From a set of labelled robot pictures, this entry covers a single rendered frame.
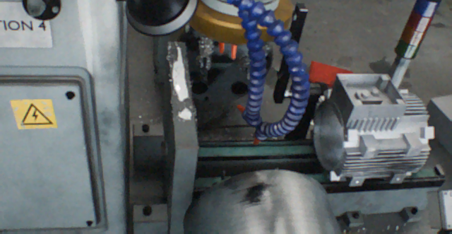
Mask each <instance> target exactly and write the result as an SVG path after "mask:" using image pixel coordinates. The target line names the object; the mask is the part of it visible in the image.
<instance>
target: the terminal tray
mask: <svg viewBox="0 0 452 234"><path fill-rule="evenodd" d="M342 76H345V77H346V78H342ZM384 76H386V77H387V79H384ZM329 99H331V100H332V101H333V102H334V103H335V104H336V106H337V108H338V109H339V113H340V115H339V113H338V109H337V108H336V106H335V105H334V104H333V103H332V102H331V101H330V100H329V101H330V104H331V106H332V108H333V110H334V113H335V115H336V117H337V118H338V121H339V123H340V126H341V128H342V127H343V126H344V129H358V132H361V131H362V130H363V131H364V132H366V131H367V130H369V132H371V131H372V130H374V131H375V132H377V131H378V130H379V129H380V131H383V130H384V129H385V131H388V130H389V129H390V130H391V131H393V130H394V129H396V127H397V126H398V123H399V122H400V120H401V119H402V117H403V115H404V114H405V111H406V109H407V108H408V104H407V103H406V101H405V99H404V97H403V96H402V95H401V94H400V92H399V90H398V89H397V87H395V85H394V84H393V82H392V80H391V79H390V77H389V76H388V74H337V75H336V77H335V80H334V84H333V87H332V91H331V94H330V97H329ZM356 100H358V101H359V102H360V104H357V103H356V102H355V101H356ZM399 100H402V101H403V103H400V102H399ZM340 116H341V119H343V124H341V119H340ZM342 129H343V128H342Z"/></svg>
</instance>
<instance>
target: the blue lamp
mask: <svg viewBox="0 0 452 234"><path fill-rule="evenodd" d="M440 3H441V1H430V0H416V1H415V3H414V7H413V9H414V10H415V11H416V12H417V13H418V14H420V15H421V16H425V17H433V16H435V14H436V11H437V10H438V8H439V6H440Z"/></svg>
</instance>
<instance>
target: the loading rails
mask: <svg viewBox="0 0 452 234"><path fill-rule="evenodd" d="M198 145H199V150H198V162H197V169H196V180H195V186H194V197H195V198H196V197H197V196H199V195H201V194H202V193H204V192H205V191H206V190H207V189H209V187H212V186H213V183H215V182H221V175H220V172H219V171H221V170H225V179H228V178H231V177H233V176H235V175H240V174H243V173H247V172H254V171H260V170H275V168H278V170H283V168H286V169H288V171H290V172H296V173H300V174H303V175H306V176H308V177H311V178H313V179H315V180H316V181H317V182H319V183H320V184H321V186H322V187H323V188H324V189H325V190H326V192H327V195H328V198H329V201H330V203H331V206H332V208H333V211H334V214H335V216H343V217H344V219H345V222H346V224H347V227H357V226H363V223H364V219H363V217H362V215H363V214H377V213H391V212H401V213H402V215H403V217H404V219H405V221H406V222H419V221H420V219H421V218H422V215H421V213H420V212H419V210H424V209H425V208H427V206H428V199H427V192H432V191H436V190H439V188H440V187H441V186H442V184H443V183H444V182H445V181H446V178H445V175H444V173H443V170H442V169H441V167H440V166H439V165H436V166H435V168H434V169H433V168H432V169H424V170H419V171H417V172H412V173H411V175H406V176H405V177H404V180H403V181H402V182H401V183H389V181H388V179H377V178H376V177H374V178H365V179H364V181H363V183H362V185H361V186H349V185H348V183H347V181H337V180H332V181H331V180H327V179H326V174H323V171H322V172H321V170H322V169H319V168H320V167H318V165H319V164H317V160H316V158H315V154H314V140H313V139H269V140H265V141H261V142H260V143H258V144H257V145H254V140H221V141H198Z"/></svg>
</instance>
